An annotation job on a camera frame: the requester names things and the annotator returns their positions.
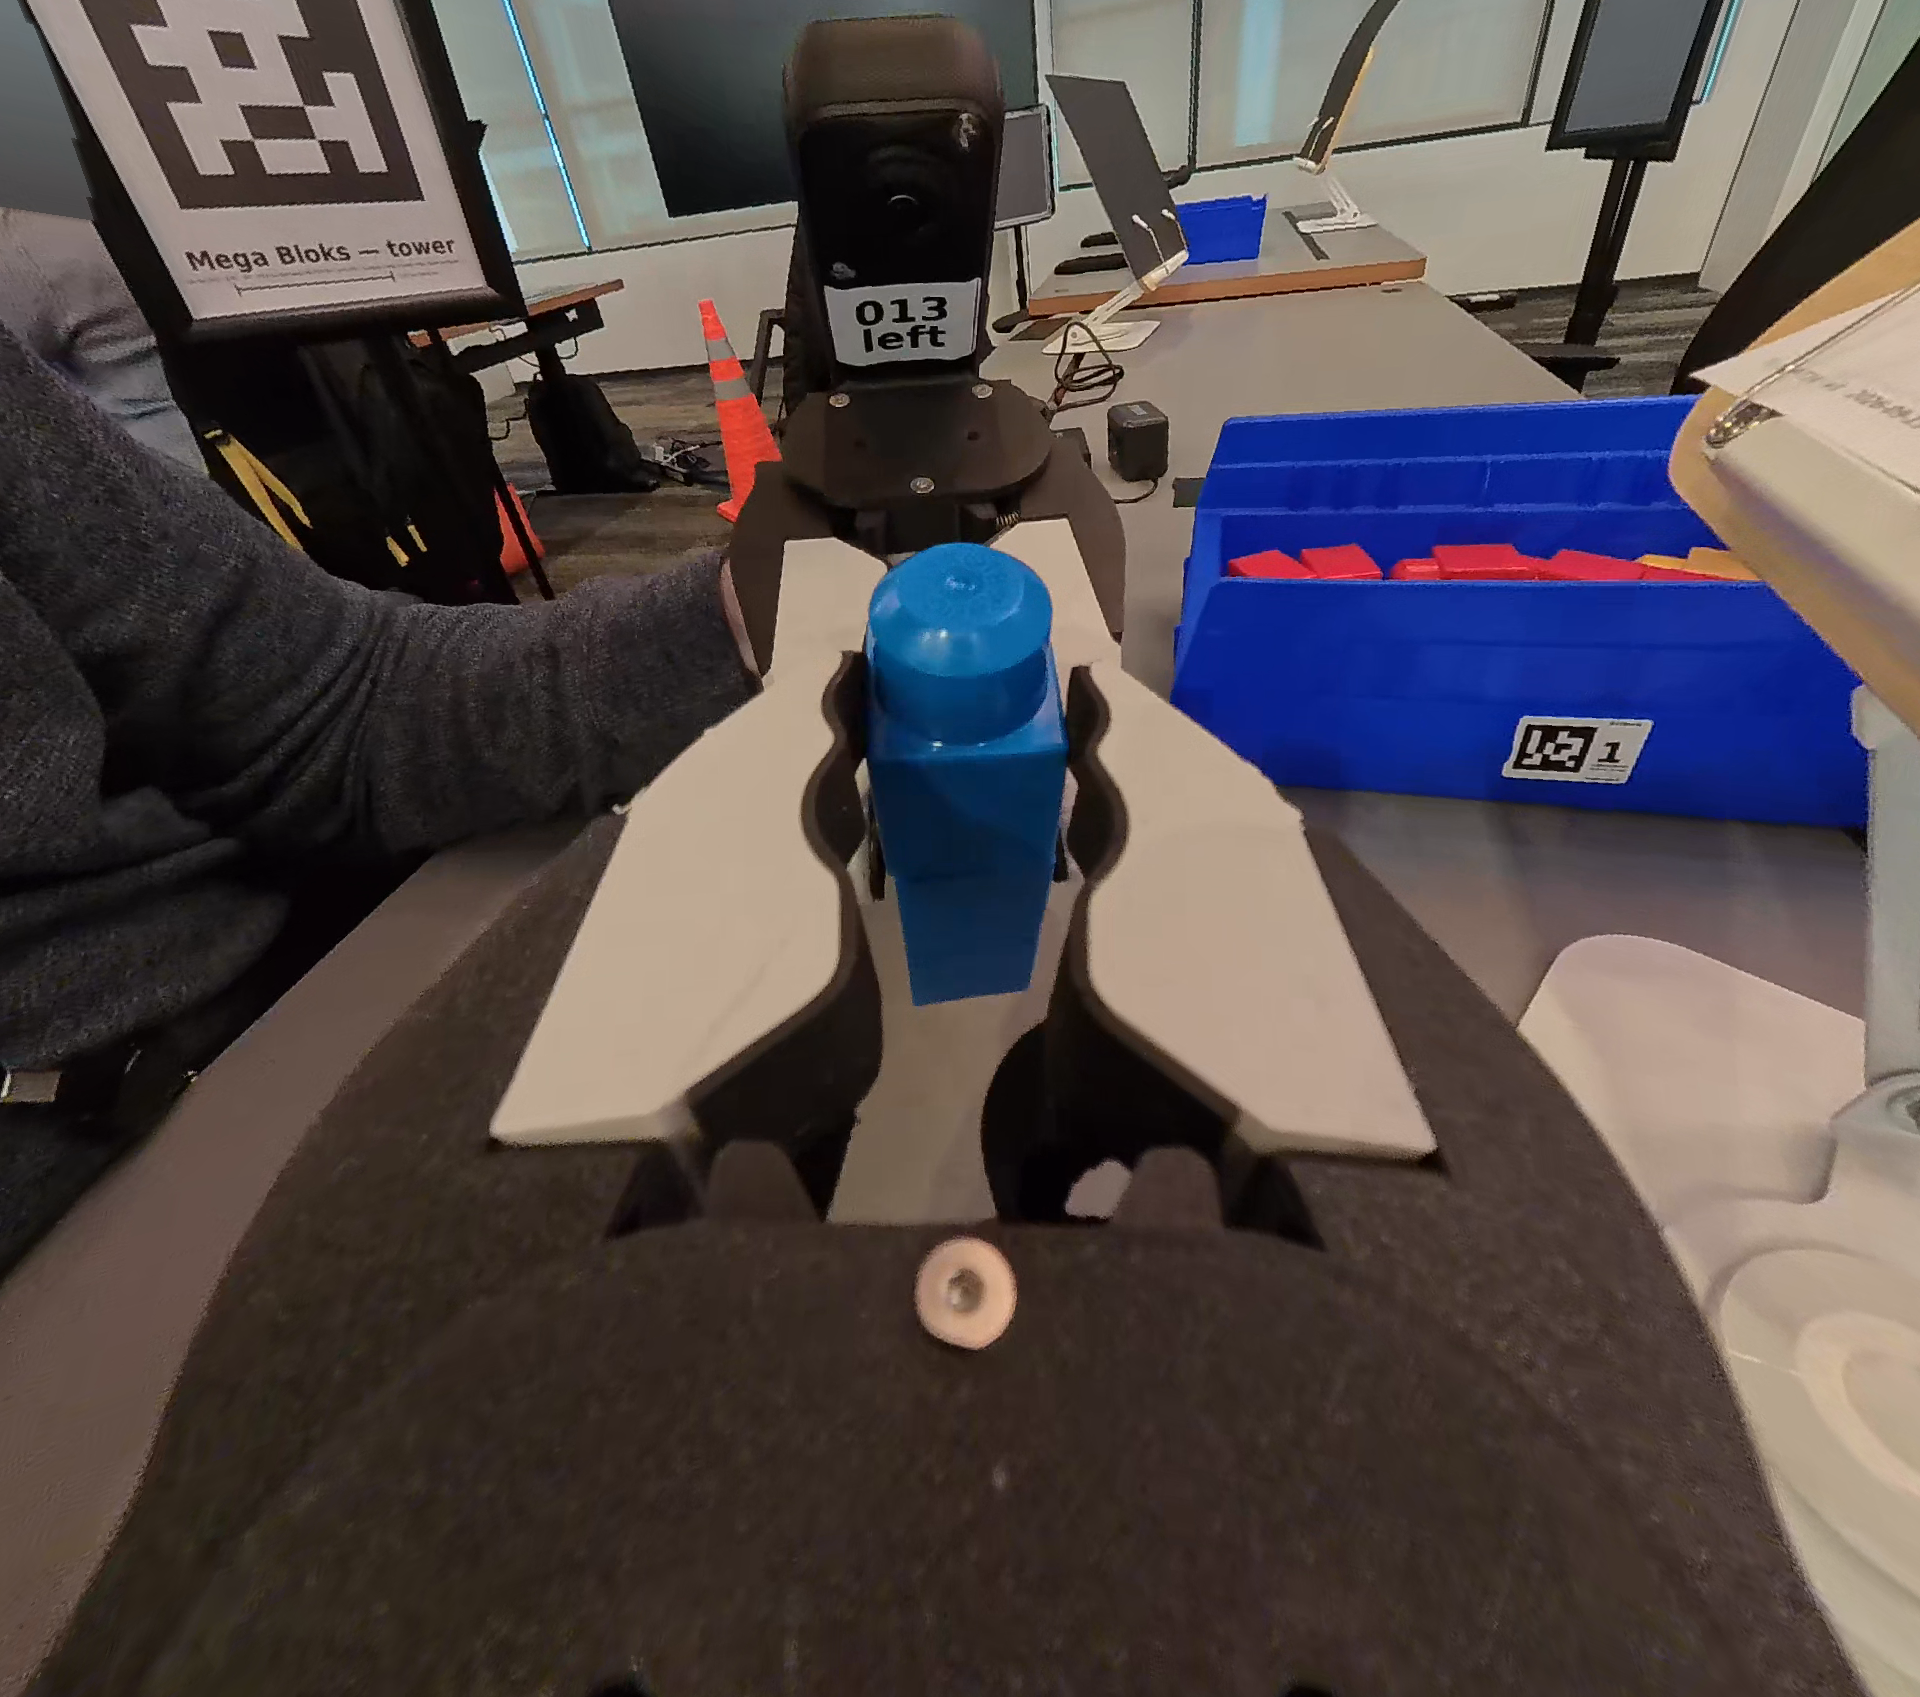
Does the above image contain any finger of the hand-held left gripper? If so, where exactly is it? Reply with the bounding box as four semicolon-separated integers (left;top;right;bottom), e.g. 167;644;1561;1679
766;533;888;697
997;520;1122;665

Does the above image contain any tablet on floor stand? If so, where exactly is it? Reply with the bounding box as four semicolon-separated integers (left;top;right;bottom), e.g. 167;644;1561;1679
997;103;1058;227
1547;0;1781;363

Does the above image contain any curved black book stand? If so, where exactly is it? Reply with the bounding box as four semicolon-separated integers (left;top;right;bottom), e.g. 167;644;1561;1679
1294;0;1466;230

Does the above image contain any blue toy block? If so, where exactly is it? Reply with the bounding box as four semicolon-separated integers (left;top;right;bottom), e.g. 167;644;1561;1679
861;542;1072;882
888;862;1056;1008

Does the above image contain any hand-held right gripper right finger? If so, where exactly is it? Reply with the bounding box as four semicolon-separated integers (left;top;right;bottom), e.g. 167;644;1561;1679
983;657;1434;1227

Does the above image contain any person's left forearm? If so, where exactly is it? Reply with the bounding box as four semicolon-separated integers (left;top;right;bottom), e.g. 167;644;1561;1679
0;323;752;919

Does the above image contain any small blue bin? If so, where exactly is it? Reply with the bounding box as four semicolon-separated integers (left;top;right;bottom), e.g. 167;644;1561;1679
1162;196;1269;264

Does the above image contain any blue plastic bin with tag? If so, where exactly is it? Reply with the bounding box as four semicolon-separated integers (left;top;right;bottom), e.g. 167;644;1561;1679
1170;393;1867;830

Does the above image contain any wooden background desk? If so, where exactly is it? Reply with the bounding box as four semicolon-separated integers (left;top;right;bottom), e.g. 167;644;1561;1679
1025;212;1424;320

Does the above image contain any person's torso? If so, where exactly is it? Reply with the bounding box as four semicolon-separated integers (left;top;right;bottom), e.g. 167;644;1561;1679
0;826;348;1279

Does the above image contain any wooden book stand white base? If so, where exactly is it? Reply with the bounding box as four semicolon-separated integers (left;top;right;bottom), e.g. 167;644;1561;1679
1519;227;1920;1697

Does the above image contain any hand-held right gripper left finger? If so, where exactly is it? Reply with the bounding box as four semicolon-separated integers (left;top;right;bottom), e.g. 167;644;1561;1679
493;649;880;1220

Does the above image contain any printed instruction sheet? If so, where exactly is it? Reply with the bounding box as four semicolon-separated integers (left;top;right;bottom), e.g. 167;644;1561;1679
1696;287;1920;439

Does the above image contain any large black backpack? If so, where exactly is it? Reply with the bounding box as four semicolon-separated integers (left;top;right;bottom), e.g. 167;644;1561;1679
180;330;518;608

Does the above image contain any small black backpack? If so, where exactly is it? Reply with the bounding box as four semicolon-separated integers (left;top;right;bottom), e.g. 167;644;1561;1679
526;376;662;495

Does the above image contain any pile of toy blocks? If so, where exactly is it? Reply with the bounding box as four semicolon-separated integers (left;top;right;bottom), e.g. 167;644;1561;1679
1225;542;1766;582

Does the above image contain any grey desk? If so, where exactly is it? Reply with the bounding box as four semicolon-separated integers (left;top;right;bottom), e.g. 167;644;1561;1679
0;280;1920;1697

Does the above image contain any small wooden side desk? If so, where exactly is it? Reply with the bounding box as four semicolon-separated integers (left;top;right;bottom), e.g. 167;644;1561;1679
412;280;623;379

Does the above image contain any white sign on easel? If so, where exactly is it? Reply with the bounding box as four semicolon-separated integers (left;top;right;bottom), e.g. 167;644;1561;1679
0;0;559;602

